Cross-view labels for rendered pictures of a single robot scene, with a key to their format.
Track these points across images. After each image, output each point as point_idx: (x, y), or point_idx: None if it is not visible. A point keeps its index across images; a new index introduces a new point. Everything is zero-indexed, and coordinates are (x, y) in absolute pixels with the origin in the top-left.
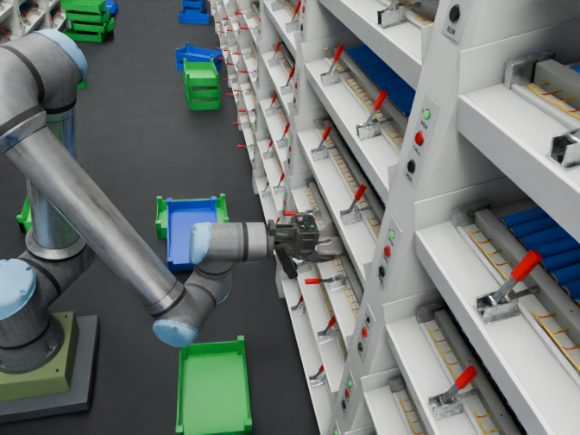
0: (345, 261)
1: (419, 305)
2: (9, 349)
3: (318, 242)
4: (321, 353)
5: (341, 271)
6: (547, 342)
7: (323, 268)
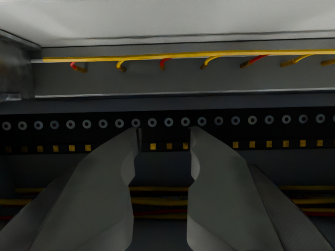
0: (117, 95)
1: None
2: None
3: (189, 240)
4: None
5: (92, 45)
6: None
7: (126, 5)
